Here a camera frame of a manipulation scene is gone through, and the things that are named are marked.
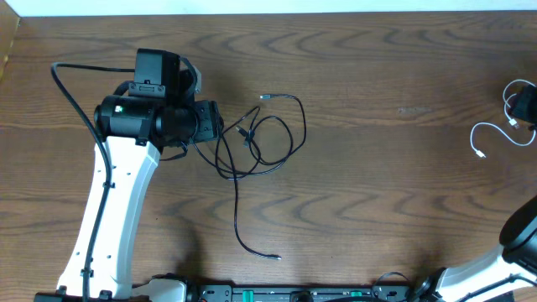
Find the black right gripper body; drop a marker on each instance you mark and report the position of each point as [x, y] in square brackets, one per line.
[526, 106]

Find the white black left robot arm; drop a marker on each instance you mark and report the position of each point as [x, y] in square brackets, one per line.
[157, 109]

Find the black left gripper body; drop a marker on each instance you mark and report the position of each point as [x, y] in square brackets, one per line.
[208, 122]

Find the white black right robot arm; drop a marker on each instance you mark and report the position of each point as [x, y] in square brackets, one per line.
[511, 265]

